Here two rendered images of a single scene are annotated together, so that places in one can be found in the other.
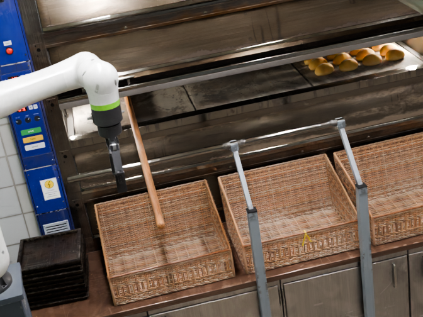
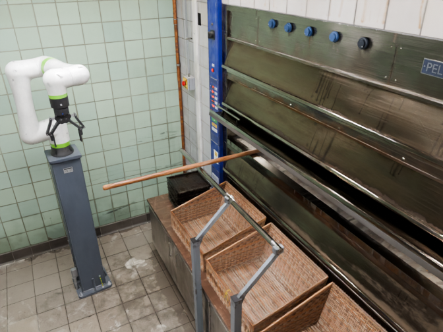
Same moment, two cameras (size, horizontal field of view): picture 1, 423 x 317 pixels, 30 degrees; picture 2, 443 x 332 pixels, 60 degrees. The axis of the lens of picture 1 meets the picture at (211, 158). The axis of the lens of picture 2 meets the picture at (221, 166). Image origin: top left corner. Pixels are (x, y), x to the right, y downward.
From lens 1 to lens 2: 3.03 m
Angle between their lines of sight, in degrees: 62
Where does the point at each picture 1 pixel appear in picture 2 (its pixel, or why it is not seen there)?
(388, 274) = not seen: outside the picture
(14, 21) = (216, 53)
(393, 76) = (405, 276)
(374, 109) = (379, 286)
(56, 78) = not seen: hidden behind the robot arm
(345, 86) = (360, 242)
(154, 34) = (267, 103)
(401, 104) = (404, 307)
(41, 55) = (225, 81)
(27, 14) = (224, 53)
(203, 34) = (287, 120)
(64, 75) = not seen: hidden behind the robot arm
